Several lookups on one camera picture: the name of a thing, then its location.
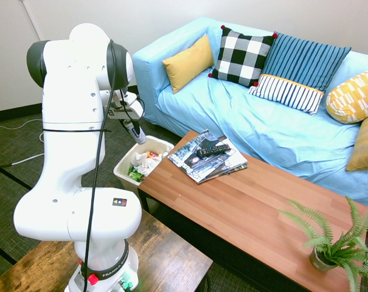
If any white plastic trash bin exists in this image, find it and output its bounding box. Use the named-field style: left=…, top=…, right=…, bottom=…
left=113, top=134, right=176, bottom=215

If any black tv remote control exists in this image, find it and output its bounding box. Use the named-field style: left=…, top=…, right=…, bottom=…
left=195, top=144, right=232, bottom=158

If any white floor cable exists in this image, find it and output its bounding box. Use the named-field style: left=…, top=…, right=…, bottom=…
left=11, top=151, right=46, bottom=167

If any glossy magazine with city cover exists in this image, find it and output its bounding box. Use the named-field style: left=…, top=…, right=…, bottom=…
left=167, top=128, right=249, bottom=185

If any mustard ribbed pillow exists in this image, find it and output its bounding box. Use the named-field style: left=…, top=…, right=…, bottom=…
left=345, top=113, right=368, bottom=172

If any rustic dark wood table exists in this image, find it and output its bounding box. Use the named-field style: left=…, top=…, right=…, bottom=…
left=0, top=209, right=214, bottom=292

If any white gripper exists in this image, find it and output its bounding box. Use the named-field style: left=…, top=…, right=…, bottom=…
left=103, top=92, right=145, bottom=137

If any green crumpled wrapper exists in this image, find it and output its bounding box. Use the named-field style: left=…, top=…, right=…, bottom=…
left=128, top=164, right=147, bottom=183

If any magazine under the stack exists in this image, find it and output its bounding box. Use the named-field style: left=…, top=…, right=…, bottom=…
left=201, top=158, right=249, bottom=184

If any crumpled white paper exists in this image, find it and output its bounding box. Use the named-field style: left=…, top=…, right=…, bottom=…
left=131, top=151, right=161, bottom=178

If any silver blue drink can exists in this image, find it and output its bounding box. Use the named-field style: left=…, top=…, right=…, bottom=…
left=125, top=120, right=148, bottom=146

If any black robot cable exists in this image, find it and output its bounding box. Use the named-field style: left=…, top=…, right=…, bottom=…
left=81, top=38, right=118, bottom=292

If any black white checkered pillow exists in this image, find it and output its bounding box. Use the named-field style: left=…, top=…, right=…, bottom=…
left=207, top=24, right=279, bottom=88

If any white wall conduit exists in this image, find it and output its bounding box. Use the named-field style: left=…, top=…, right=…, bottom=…
left=18, top=0, right=42, bottom=41

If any plain mustard yellow pillow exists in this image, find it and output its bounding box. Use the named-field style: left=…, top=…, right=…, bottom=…
left=162, top=33, right=215, bottom=95

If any yellow white patterned bolster pillow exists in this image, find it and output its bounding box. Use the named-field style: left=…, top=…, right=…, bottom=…
left=325, top=66, right=368, bottom=125

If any thin coloured floor cable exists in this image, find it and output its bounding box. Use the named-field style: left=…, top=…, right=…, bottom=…
left=0, top=117, right=43, bottom=131

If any blue striped pillow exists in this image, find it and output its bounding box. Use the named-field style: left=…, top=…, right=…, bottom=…
left=247, top=31, right=353, bottom=117

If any light blue sofa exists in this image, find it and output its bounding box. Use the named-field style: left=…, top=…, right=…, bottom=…
left=131, top=16, right=368, bottom=232

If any small potted fern plant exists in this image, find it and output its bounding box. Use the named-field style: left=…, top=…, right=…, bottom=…
left=277, top=188, right=368, bottom=292

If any reddish wood coffee table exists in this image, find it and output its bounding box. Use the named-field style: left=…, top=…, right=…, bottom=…
left=137, top=130, right=368, bottom=292

